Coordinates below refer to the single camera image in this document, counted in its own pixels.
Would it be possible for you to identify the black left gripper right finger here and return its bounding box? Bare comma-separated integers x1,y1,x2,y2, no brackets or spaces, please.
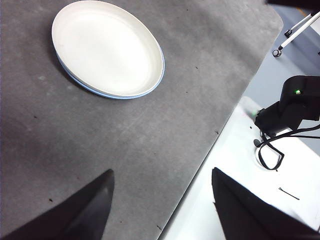
211,167,320,240

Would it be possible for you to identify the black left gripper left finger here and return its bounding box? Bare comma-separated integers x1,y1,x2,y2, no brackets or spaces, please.
0,169,115,240

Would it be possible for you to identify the blue round plate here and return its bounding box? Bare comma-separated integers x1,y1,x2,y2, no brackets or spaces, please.
56,48,166,101

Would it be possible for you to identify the white round plate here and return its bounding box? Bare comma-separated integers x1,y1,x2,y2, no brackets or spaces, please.
51,0,165,97

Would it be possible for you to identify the thin black hairpin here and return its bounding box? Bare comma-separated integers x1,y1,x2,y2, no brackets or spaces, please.
278,187,300,201

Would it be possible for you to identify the white-legged tripod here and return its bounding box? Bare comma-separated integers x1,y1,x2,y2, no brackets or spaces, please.
266,0,320,58

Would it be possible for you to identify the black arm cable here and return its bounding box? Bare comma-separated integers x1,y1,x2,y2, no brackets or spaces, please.
257,123,320,172

